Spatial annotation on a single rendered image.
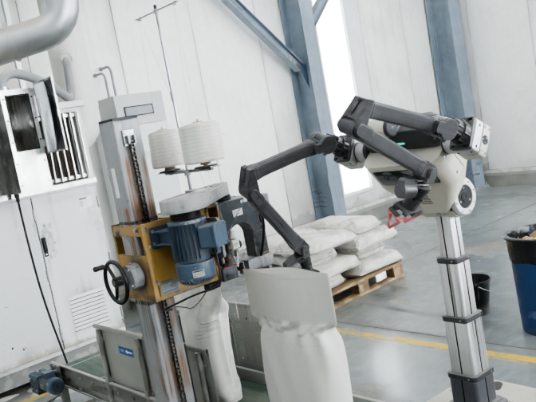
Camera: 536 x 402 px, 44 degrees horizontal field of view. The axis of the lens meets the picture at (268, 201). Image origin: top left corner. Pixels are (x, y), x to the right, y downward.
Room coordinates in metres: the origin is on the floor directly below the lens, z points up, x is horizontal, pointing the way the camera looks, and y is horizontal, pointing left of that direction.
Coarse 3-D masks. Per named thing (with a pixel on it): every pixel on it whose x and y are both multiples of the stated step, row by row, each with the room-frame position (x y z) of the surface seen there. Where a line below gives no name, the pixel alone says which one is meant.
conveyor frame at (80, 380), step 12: (72, 372) 3.88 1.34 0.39; (84, 372) 3.74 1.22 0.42; (240, 372) 3.36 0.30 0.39; (252, 372) 3.28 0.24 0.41; (72, 384) 3.91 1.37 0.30; (84, 384) 3.78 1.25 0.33; (96, 384) 3.65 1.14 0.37; (108, 384) 3.49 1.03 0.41; (96, 396) 3.68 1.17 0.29; (108, 396) 3.55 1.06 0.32; (120, 396) 3.44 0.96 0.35; (132, 396) 3.34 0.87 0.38; (144, 396) 3.20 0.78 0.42; (360, 396) 2.74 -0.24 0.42
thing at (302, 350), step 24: (264, 288) 2.65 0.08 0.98; (288, 288) 2.54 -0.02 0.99; (312, 288) 2.48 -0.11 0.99; (264, 312) 2.69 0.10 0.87; (288, 312) 2.55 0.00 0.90; (312, 312) 2.49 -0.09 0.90; (264, 336) 2.68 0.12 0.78; (288, 336) 2.56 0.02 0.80; (312, 336) 2.49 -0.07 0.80; (336, 336) 2.50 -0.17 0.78; (264, 360) 2.70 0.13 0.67; (288, 360) 2.56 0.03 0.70; (312, 360) 2.47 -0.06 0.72; (336, 360) 2.47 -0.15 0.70; (288, 384) 2.58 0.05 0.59; (312, 384) 2.48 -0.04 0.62; (336, 384) 2.45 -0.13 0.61
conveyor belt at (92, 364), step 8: (96, 352) 4.24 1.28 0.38; (80, 360) 4.13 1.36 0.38; (88, 360) 4.10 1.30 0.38; (96, 360) 4.07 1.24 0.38; (80, 368) 3.95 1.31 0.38; (88, 368) 3.92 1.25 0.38; (96, 368) 3.89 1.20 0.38; (104, 376) 3.72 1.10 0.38; (248, 384) 3.20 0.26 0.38; (256, 384) 3.18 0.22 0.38; (264, 384) 3.17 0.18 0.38; (248, 392) 3.10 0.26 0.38; (256, 392) 3.08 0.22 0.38; (264, 392) 3.07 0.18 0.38; (240, 400) 3.02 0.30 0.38; (248, 400) 3.01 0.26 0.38; (256, 400) 2.99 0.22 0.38; (264, 400) 2.97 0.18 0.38
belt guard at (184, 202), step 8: (216, 184) 2.86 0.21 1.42; (224, 184) 2.86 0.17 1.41; (200, 192) 2.60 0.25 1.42; (208, 192) 2.59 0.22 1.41; (216, 192) 2.71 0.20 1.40; (224, 192) 2.83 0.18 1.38; (168, 200) 2.50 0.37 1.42; (176, 200) 2.46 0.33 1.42; (184, 200) 2.46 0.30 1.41; (192, 200) 2.47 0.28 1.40; (200, 200) 2.49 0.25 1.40; (208, 200) 2.57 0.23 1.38; (216, 200) 2.68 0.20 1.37; (160, 208) 2.51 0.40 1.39; (168, 208) 2.47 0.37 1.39; (176, 208) 2.46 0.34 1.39; (184, 208) 2.46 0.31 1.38; (192, 208) 2.47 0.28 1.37; (200, 208) 2.49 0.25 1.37
